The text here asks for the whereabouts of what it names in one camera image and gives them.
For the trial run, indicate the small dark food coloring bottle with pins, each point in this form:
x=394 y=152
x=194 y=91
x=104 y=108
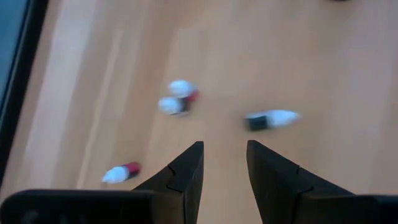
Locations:
x=170 y=105

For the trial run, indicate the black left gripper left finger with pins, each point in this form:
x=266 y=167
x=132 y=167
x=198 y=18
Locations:
x=189 y=174

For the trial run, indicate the small pink food coloring bottle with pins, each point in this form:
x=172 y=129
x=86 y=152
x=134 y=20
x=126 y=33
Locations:
x=180 y=88

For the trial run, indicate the small red food coloring bottle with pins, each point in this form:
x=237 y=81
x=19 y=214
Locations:
x=119 y=173

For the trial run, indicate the small black food coloring bottle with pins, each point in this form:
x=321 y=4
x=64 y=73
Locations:
x=270 y=119

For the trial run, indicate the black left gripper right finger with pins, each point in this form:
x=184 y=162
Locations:
x=273 y=186

